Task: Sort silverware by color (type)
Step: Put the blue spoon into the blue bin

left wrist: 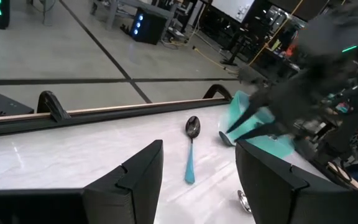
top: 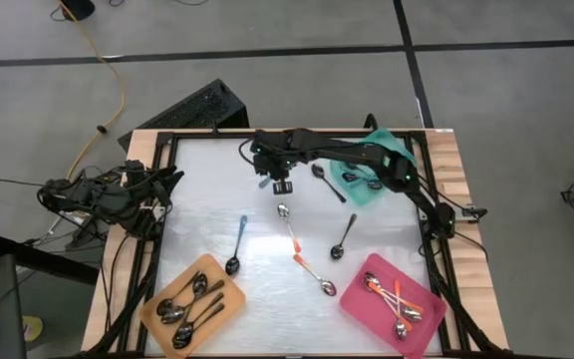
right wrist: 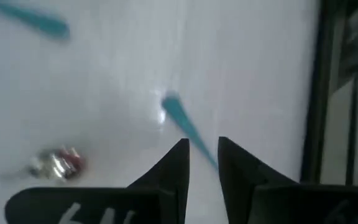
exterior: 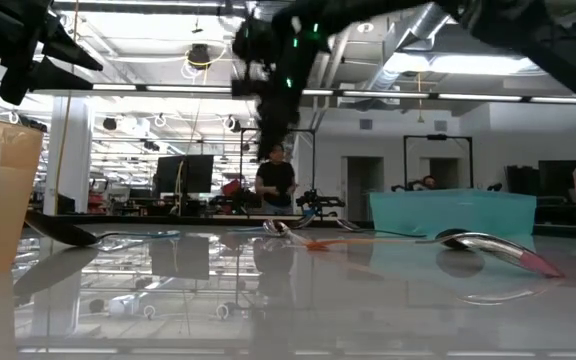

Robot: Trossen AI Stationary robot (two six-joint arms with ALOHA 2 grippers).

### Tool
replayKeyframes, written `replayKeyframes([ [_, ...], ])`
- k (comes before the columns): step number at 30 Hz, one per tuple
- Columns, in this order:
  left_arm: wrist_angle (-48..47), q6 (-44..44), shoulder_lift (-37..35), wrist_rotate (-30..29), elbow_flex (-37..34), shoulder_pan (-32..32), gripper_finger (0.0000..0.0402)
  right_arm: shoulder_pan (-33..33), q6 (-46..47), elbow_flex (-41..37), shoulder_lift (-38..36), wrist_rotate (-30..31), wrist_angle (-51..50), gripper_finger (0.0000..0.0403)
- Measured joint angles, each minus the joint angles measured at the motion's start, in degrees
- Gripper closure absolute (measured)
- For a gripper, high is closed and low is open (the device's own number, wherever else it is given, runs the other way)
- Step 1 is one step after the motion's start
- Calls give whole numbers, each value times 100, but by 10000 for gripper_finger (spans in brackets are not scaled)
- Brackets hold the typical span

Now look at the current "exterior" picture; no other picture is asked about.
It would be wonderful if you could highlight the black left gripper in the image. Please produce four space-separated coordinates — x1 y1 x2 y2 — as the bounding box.
0 0 104 106

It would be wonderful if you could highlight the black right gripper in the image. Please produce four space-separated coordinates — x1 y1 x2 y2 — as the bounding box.
231 14 330 162

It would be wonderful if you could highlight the person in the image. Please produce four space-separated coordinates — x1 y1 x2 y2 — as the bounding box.
254 143 299 217
407 174 442 192

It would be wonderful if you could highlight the red object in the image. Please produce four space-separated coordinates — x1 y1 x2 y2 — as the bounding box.
212 174 244 201

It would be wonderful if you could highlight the white pillar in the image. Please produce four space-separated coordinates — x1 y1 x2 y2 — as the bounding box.
42 97 95 214

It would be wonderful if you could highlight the black monitor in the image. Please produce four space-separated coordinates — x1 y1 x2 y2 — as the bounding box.
153 154 215 195

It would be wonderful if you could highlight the long LED light bar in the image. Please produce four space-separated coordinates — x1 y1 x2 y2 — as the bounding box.
0 79 576 106

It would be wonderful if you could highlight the black metal spoon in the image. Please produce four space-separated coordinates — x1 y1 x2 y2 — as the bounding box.
336 218 427 239
435 228 474 251

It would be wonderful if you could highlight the teal plastic tray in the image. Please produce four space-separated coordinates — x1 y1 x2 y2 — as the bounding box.
369 188 538 241

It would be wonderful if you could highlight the black cabinet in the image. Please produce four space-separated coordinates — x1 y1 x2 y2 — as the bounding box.
537 159 576 199
505 164 542 197

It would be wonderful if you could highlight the black stand frame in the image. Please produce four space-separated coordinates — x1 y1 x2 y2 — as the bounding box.
239 127 318 217
402 133 474 190

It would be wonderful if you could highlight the yellow hanging cable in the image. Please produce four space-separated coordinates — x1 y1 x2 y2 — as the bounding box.
53 0 80 214

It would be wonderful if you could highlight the silver spoon orange handle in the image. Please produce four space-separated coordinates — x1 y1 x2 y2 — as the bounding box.
261 218 330 251
303 231 567 279

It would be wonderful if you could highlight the black aluminium table frame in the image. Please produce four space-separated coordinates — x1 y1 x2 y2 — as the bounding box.
22 213 369 227

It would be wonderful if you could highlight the silver spiral duct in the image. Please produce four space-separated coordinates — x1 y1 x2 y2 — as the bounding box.
367 9 469 94

